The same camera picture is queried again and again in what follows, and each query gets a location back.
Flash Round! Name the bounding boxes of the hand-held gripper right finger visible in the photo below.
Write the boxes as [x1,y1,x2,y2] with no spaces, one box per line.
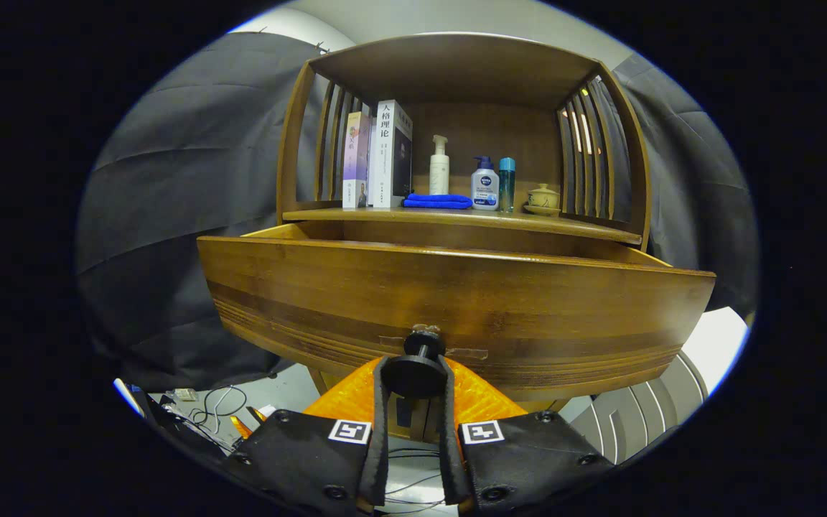
[436,355,615,514]

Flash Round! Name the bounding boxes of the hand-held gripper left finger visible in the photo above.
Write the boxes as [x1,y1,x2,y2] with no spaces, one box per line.
[223,355,391,517]

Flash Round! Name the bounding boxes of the black round drawer knob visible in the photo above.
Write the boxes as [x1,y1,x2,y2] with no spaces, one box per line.
[382,327,450,400]

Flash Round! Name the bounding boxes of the brown wooden drawer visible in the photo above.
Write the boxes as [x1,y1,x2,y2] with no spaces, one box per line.
[197,221,717,403]

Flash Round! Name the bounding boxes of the wooden countertop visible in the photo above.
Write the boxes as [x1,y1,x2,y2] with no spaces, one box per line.
[283,194,643,245]

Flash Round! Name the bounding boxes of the brown wooden cabinet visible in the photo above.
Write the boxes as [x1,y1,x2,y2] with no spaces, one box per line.
[276,32,653,442]

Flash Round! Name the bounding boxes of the grey slatted chair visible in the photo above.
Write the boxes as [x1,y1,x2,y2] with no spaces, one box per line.
[570,350,709,466]

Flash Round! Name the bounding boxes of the blue folded cloth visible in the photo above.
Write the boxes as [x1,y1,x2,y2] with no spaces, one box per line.
[402,193,473,210]

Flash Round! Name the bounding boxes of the white blue-capped lotion bottle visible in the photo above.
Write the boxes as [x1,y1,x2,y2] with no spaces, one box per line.
[471,155,499,211]

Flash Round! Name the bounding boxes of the beige lidded teacup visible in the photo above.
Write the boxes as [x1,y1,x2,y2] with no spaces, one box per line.
[523,183,561,217]

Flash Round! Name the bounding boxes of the teal slim bottle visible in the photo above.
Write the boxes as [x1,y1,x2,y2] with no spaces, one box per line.
[497,157,516,213]

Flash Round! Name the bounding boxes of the cream pump bottle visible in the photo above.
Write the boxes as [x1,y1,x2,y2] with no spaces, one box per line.
[429,134,450,196]

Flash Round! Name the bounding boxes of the thick white book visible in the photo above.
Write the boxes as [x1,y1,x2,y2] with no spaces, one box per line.
[369,99,414,209]

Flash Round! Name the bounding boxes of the purple book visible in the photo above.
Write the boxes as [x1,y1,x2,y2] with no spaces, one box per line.
[342,111,373,210]

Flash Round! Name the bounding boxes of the white table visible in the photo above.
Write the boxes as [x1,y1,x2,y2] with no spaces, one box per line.
[679,307,750,396]

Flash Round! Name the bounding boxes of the black backdrop cloth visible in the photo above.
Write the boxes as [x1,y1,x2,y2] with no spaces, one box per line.
[75,30,759,392]

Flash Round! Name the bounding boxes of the black floor cables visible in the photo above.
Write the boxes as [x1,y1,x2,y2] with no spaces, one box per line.
[385,447,450,514]

